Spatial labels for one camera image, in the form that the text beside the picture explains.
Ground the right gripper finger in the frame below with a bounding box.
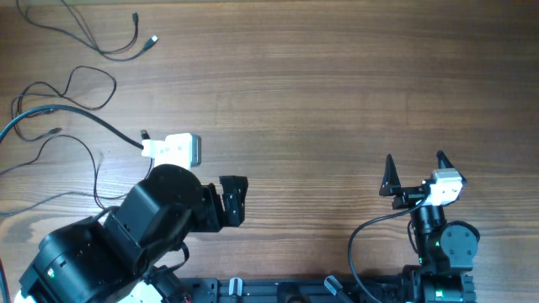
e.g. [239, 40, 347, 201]
[436, 150, 467, 183]
[379, 154, 401, 196]

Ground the black usb cable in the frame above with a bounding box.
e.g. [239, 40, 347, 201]
[14, 0, 160, 62]
[9, 66, 118, 142]
[0, 129, 155, 218]

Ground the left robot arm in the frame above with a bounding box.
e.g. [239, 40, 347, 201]
[19, 164, 248, 302]

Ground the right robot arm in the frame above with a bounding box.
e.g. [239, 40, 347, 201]
[379, 151, 480, 303]

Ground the right camera black cable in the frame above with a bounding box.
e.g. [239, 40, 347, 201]
[347, 194, 429, 303]

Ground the camera black cable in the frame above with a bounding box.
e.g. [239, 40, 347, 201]
[347, 194, 429, 303]
[0, 104, 145, 303]

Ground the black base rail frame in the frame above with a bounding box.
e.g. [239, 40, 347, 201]
[166, 274, 478, 303]

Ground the left camera black cable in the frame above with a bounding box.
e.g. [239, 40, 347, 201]
[0, 104, 145, 303]

